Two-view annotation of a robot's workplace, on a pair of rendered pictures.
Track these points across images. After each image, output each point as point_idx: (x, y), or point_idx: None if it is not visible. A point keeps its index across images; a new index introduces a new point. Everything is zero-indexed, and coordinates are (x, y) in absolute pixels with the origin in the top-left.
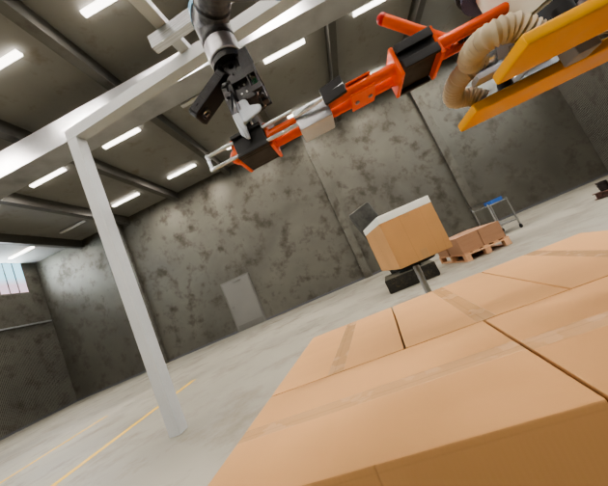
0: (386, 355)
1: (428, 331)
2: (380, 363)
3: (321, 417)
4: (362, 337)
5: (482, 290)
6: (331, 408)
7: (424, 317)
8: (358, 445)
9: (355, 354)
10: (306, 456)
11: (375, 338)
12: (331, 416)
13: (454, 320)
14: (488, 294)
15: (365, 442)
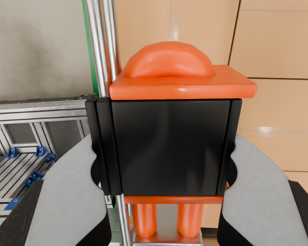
0: (229, 62)
1: (241, 98)
2: (216, 56)
3: (164, 10)
4: None
5: (281, 151)
6: (171, 17)
7: (282, 103)
8: (122, 41)
9: (267, 31)
10: (125, 8)
11: (287, 54)
12: (160, 19)
13: (239, 117)
14: (263, 149)
15: (124, 44)
